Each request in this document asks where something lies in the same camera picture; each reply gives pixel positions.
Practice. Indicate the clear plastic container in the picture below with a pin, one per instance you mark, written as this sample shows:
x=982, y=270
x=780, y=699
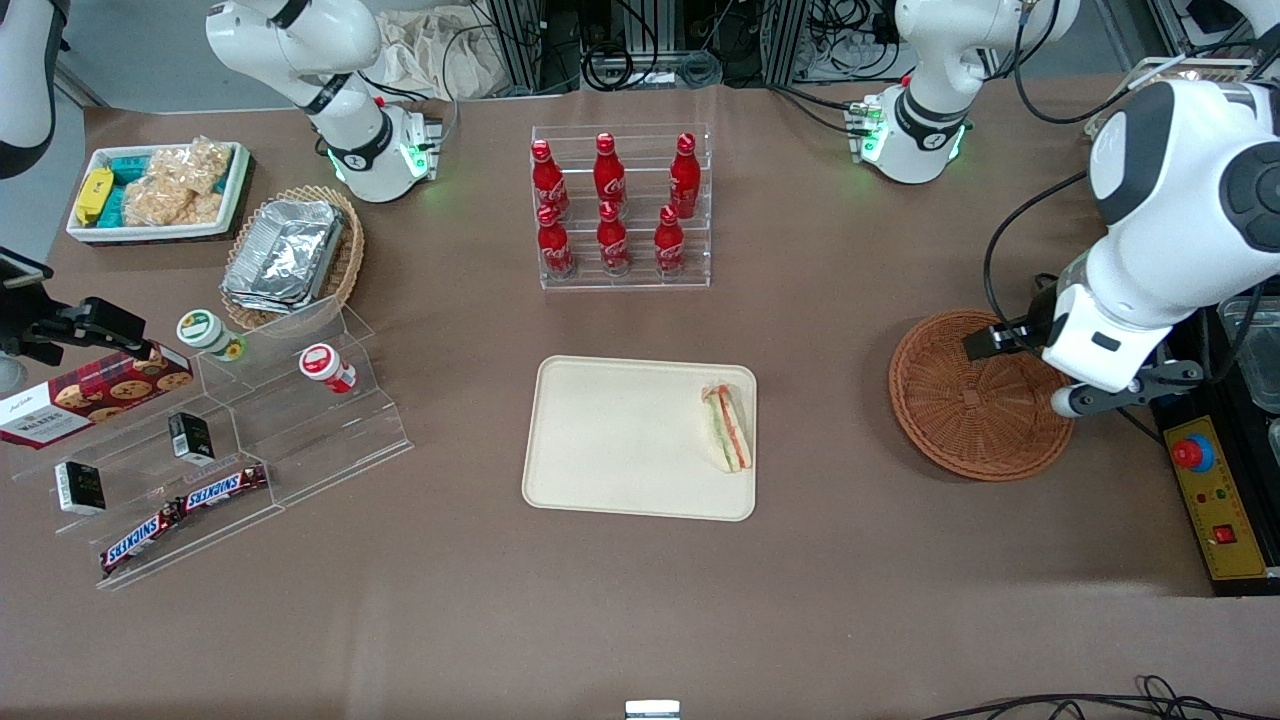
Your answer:
x=1255, y=350

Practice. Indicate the small black box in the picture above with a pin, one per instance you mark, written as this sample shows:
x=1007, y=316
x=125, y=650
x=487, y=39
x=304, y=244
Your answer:
x=190, y=437
x=80, y=487

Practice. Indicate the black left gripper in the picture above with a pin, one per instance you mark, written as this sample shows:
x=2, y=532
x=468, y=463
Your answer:
x=1028, y=322

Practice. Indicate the brown Snickers bar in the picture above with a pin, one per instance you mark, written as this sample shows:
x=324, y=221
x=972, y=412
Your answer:
x=222, y=488
x=140, y=538

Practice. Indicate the yellow snack packet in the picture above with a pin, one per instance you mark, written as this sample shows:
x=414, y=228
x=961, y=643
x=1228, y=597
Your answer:
x=93, y=195

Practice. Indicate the clear acrylic bottle rack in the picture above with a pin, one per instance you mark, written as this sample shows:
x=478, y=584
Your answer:
x=640, y=282

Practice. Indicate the red tartan cookie box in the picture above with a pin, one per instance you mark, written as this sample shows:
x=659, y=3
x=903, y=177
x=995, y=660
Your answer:
x=90, y=400

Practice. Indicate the yellow panel control box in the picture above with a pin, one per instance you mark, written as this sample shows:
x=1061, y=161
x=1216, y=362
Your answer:
x=1225, y=510

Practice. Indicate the oval tan wicker basket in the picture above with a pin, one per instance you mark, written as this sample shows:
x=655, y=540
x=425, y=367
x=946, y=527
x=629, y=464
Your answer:
x=350, y=250

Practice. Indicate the clear rice cracker bag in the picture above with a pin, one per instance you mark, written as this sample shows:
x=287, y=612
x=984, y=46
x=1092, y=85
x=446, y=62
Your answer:
x=170, y=205
x=195, y=165

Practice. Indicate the white rectangular snack bin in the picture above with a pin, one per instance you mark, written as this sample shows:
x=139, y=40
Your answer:
x=150, y=232

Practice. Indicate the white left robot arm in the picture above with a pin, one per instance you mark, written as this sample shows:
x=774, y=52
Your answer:
x=920, y=130

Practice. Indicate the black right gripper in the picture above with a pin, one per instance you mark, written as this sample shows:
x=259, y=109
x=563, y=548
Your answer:
x=62, y=326

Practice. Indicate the aluminium foil container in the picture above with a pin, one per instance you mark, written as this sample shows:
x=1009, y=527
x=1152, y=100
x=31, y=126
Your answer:
x=285, y=250
x=270, y=306

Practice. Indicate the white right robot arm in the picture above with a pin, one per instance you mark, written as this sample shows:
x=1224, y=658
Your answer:
x=350, y=150

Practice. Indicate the red cola bottle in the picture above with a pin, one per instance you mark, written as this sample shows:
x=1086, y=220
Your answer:
x=609, y=170
x=548, y=180
x=613, y=240
x=685, y=175
x=669, y=242
x=555, y=245

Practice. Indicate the clear acrylic stepped display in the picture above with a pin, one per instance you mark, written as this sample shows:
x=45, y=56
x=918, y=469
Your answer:
x=300, y=440

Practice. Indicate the triangle sandwich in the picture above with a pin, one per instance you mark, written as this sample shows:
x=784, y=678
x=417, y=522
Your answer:
x=728, y=430

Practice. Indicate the aluminium frame post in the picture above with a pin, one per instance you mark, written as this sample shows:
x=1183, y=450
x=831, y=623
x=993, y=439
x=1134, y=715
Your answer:
x=785, y=40
x=520, y=45

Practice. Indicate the teal snack packet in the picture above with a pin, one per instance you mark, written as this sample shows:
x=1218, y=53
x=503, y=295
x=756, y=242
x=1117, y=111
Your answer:
x=113, y=208
x=128, y=168

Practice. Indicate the round brown wicker basket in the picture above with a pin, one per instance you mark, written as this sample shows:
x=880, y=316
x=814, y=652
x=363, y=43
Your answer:
x=960, y=410

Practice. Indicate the green lid white cup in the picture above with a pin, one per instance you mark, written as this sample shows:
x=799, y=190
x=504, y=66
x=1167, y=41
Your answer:
x=205, y=332

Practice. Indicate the red lid white cup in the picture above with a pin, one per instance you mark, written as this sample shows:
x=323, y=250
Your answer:
x=325, y=366

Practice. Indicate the beige rectangular tray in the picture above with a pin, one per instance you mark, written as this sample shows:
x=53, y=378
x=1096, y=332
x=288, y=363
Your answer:
x=620, y=440

